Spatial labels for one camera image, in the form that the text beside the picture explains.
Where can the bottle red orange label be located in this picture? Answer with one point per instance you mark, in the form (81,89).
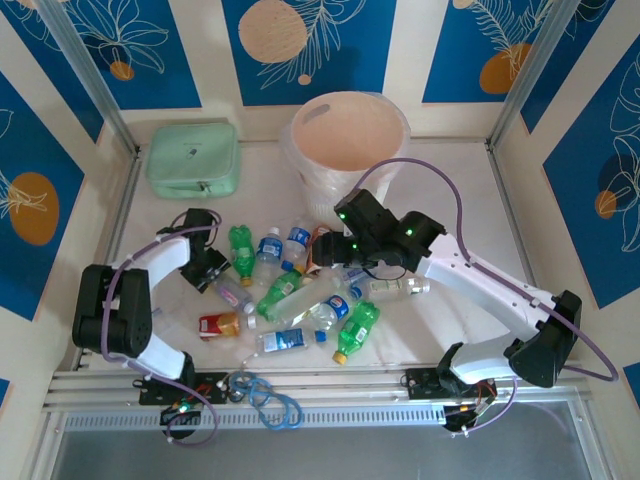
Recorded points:
(217,325)

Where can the aluminium table edge rail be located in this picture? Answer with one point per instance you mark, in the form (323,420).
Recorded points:
(350,380)

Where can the black right connector module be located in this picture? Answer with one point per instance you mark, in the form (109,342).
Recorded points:
(460,415)

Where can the copper brown coffee bottle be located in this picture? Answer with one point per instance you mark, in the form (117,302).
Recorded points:
(312,262)

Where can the aluminium frame post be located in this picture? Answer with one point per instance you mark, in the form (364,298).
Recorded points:
(532,75)
(89,75)

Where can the white round plastic bin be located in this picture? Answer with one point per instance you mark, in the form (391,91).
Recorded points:
(322,207)

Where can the clear bottle green white label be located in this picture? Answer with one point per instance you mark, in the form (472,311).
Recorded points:
(395,287)

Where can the aluminium table side rail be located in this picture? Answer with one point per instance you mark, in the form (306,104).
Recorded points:
(124,200)
(506,195)

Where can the clear bottle blue label blue cap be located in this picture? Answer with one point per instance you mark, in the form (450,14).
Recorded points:
(298,239)

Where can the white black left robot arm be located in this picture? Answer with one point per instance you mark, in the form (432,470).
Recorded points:
(165,255)

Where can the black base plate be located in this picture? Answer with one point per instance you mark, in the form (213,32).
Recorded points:
(155,395)
(422,385)

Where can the mint green zip case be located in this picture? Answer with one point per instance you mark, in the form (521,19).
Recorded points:
(190,155)

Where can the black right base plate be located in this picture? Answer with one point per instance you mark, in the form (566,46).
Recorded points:
(422,385)

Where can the clear bottle Pepsi label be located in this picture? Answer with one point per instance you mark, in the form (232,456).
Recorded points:
(336,306)

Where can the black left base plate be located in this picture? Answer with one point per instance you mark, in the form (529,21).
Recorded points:
(155,395)

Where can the grey metal panel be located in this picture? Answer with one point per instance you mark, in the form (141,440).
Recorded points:
(325,460)

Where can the black left connector module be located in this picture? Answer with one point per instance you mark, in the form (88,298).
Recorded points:
(180,415)

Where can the green plastic bottle yellow cap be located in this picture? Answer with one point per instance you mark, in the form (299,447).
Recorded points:
(277,295)
(241,250)
(357,327)

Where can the clear bottle pink label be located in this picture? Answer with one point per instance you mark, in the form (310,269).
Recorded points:
(231,294)

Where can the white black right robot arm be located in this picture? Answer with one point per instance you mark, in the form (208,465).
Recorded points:
(475,280)

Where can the long clear plastic bottle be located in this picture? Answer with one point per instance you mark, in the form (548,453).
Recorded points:
(305,300)

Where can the clear soda water bottle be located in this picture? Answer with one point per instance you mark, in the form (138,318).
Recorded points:
(352,276)

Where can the water bottle light blue label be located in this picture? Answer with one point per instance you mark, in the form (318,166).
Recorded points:
(285,340)

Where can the black connector module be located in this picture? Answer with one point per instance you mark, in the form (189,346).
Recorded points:
(460,415)
(180,415)

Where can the small clear bottle blue label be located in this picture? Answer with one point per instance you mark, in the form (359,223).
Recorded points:
(268,250)

